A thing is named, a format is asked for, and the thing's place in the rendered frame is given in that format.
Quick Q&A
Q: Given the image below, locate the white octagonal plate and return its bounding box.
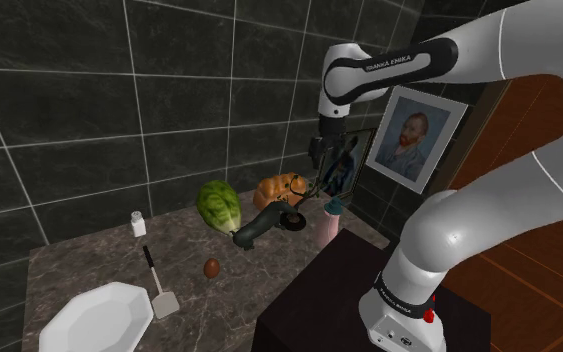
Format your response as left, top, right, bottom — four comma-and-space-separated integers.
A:
38, 281, 155, 352

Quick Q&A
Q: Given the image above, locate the pink bottle with teal cap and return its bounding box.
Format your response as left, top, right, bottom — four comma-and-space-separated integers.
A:
315, 196, 345, 249

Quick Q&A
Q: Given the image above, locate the white framed portrait picture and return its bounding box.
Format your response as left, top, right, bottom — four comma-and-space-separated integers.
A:
365, 85, 469, 195

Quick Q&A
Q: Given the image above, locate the green lettuce head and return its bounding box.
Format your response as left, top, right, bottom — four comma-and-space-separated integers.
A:
196, 180, 243, 237

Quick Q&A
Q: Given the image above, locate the dark robot stand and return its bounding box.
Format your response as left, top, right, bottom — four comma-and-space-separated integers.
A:
250, 227, 493, 352

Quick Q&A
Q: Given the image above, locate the small plant in black pot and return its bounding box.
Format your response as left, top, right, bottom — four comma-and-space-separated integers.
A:
279, 174, 322, 232

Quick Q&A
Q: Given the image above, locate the orange bread loaf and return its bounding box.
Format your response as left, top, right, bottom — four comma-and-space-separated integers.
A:
253, 172, 308, 212

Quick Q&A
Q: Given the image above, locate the brown wooden door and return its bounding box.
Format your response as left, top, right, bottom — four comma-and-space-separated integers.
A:
426, 72, 563, 352

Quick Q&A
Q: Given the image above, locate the white salt shaker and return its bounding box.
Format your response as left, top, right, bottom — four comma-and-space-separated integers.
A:
130, 210, 148, 239

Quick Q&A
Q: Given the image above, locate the black handled metal spatula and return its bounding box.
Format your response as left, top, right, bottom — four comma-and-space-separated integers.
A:
142, 245, 181, 321

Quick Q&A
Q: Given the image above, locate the dark framed portrait picture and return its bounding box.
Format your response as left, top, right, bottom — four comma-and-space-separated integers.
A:
317, 127, 379, 201

